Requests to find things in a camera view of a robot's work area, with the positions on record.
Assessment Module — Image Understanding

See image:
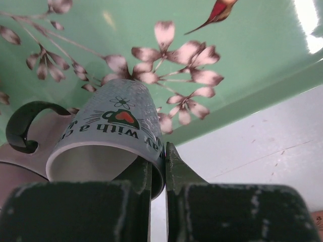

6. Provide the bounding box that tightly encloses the green floral placemat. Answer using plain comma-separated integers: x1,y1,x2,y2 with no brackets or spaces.
1,1,322,144

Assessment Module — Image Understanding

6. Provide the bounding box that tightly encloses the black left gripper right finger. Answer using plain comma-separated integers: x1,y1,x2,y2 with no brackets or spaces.
166,143,320,241

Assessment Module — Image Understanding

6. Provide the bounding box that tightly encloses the grey blue small mug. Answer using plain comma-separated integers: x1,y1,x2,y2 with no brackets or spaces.
46,79,165,198

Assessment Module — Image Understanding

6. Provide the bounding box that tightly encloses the lilac mug black handle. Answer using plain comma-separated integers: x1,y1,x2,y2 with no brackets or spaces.
1,101,74,205

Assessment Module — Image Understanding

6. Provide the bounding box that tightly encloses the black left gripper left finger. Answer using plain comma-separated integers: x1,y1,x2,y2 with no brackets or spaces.
1,159,152,241

